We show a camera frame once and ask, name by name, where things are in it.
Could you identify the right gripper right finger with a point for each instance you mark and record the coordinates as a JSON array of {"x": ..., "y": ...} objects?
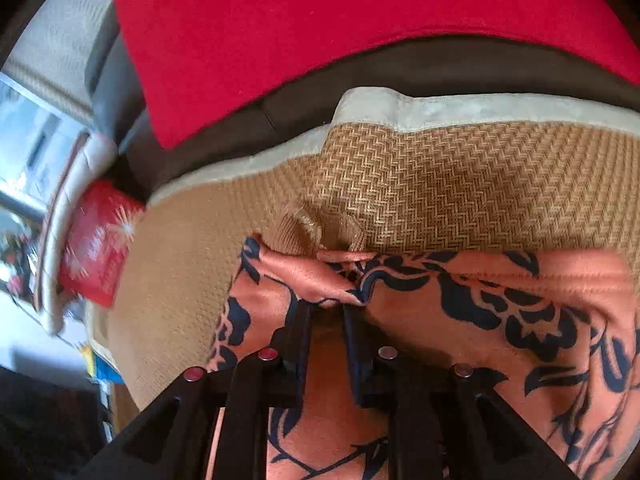
[{"x": 442, "y": 422}]

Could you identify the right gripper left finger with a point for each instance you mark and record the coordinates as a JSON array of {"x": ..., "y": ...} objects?
[{"x": 213, "y": 425}]

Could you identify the orange black floral garment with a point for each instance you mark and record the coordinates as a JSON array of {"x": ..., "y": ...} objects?
[{"x": 561, "y": 329}]

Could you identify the red gift box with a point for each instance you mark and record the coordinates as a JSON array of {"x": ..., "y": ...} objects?
[{"x": 101, "y": 234}]

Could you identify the woven bamboo sofa mat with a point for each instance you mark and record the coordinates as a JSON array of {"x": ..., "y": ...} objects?
[{"x": 388, "y": 172}]

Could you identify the silver floor air conditioner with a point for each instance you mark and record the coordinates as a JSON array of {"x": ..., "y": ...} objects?
[{"x": 36, "y": 140}]

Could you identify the dark brown leather sofa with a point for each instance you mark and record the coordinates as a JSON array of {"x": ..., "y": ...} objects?
[{"x": 440, "y": 66}]

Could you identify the beige dotted curtain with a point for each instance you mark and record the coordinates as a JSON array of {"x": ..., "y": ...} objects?
[{"x": 51, "y": 55}]

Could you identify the red knit blanket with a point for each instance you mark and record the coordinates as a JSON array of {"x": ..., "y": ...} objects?
[{"x": 200, "y": 60}]

